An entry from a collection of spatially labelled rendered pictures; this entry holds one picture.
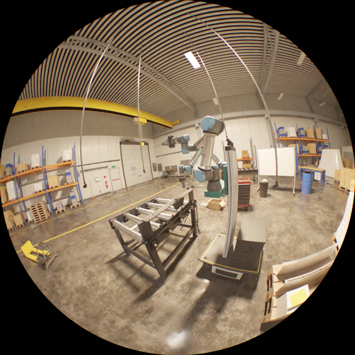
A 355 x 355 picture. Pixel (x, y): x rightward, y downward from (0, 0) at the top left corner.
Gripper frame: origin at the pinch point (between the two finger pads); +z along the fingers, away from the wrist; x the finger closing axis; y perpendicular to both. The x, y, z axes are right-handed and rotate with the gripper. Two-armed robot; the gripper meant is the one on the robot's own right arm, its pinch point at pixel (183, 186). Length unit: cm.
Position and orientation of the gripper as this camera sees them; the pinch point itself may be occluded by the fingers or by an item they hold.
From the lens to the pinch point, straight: 154.9
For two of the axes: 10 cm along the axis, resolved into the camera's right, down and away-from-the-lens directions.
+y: 8.5, -0.4, -5.2
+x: 5.0, -1.9, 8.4
